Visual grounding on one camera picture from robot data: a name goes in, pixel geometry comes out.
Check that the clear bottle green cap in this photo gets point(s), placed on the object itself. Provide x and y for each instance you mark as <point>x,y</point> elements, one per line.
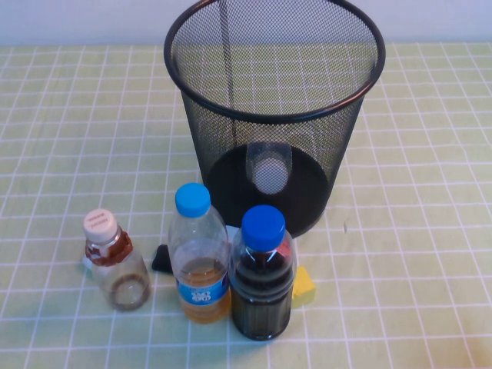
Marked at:
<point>269,173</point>

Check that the black mesh wastebasket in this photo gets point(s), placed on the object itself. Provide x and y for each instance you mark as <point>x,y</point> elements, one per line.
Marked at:
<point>307,173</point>

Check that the orange liquid bottle light-blue cap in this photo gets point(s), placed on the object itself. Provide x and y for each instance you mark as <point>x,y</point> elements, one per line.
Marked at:
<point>200,276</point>

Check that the small black object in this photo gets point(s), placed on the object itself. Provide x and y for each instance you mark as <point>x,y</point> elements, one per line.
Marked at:
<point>161,261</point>

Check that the dark cola bottle blue cap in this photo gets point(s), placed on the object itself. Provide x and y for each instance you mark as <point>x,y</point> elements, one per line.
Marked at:
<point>261,300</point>

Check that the yellow block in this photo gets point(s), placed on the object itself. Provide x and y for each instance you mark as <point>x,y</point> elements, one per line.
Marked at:
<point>304,288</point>

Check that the small bottle white cap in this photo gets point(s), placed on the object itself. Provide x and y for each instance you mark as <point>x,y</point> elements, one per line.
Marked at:
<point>123,273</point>

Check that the green grid tablecloth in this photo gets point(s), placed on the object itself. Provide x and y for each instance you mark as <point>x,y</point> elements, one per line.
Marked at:
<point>57,153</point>

